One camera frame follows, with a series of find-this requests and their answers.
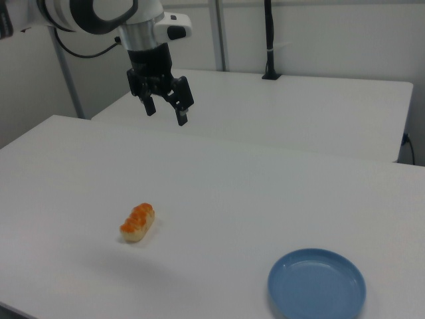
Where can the bread with orange topping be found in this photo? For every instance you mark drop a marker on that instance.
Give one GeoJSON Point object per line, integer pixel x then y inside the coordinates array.
{"type": "Point", "coordinates": [137, 224]}

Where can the grey aluminium frame post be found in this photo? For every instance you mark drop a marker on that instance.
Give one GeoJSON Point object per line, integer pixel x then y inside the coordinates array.
{"type": "Point", "coordinates": [219, 33]}

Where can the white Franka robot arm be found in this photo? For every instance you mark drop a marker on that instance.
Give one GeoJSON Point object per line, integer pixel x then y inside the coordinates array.
{"type": "Point", "coordinates": [66, 13]}

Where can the black camera pole with clamp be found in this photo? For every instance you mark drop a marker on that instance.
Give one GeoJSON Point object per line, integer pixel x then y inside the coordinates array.
{"type": "Point", "coordinates": [270, 40]}

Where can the blue round plate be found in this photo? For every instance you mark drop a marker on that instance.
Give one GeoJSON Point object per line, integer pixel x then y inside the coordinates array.
{"type": "Point", "coordinates": [315, 285]}

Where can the white side table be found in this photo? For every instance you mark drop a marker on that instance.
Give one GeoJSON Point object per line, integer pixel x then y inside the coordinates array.
{"type": "Point", "coordinates": [299, 113]}

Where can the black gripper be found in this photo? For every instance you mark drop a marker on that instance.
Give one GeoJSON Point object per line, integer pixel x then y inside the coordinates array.
{"type": "Point", "coordinates": [151, 64]}

